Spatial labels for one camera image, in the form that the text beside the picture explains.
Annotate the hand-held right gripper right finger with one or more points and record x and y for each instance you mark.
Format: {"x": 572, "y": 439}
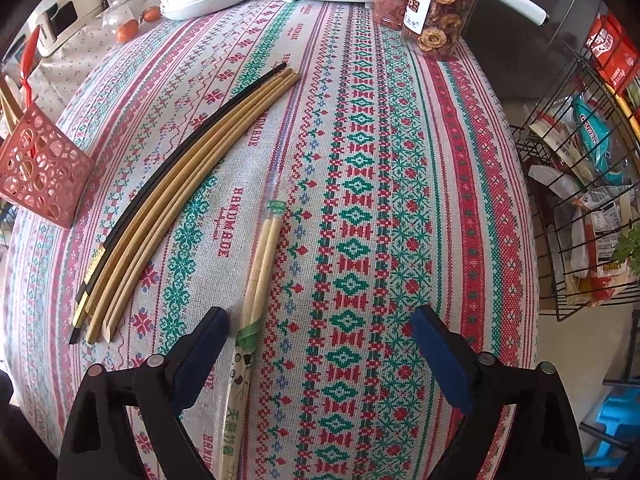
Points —
{"x": 445, "y": 355}

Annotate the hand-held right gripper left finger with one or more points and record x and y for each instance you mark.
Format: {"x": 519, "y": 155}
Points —
{"x": 200, "y": 355}

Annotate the bamboo chopsticks pair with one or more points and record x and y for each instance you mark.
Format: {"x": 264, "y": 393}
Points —
{"x": 255, "y": 285}

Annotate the brown wooden chopstick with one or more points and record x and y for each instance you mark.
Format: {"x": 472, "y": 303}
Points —
{"x": 177, "y": 186}
{"x": 188, "y": 186}
{"x": 199, "y": 186}
{"x": 166, "y": 186}

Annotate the pink perforated utensil holder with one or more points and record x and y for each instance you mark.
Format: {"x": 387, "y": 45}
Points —
{"x": 40, "y": 175}

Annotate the pale wooden chopstick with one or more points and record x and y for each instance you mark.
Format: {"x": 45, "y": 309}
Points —
{"x": 13, "y": 110}
{"x": 5, "y": 95}

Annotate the red plastic spoon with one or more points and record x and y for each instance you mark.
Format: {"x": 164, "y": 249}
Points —
{"x": 31, "y": 55}

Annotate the blue plastic stool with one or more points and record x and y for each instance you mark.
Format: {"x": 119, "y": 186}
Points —
{"x": 615, "y": 425}

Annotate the leafy green herb bunch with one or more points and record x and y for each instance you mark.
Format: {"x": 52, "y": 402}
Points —
{"x": 629, "y": 250}

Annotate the blue snack packet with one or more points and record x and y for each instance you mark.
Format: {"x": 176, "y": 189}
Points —
{"x": 592, "y": 135}

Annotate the floral cabinet cloth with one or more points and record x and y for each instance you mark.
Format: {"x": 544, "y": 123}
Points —
{"x": 70, "y": 75}

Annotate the glass jar with small oranges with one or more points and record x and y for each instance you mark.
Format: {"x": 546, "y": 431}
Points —
{"x": 127, "y": 20}

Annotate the jar of dried fruit slices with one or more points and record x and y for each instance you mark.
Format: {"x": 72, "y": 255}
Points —
{"x": 442, "y": 10}

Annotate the red snack packet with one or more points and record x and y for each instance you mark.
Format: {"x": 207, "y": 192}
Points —
{"x": 612, "y": 50}

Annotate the white air fryer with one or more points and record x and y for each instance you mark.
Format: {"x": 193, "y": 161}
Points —
{"x": 60, "y": 25}

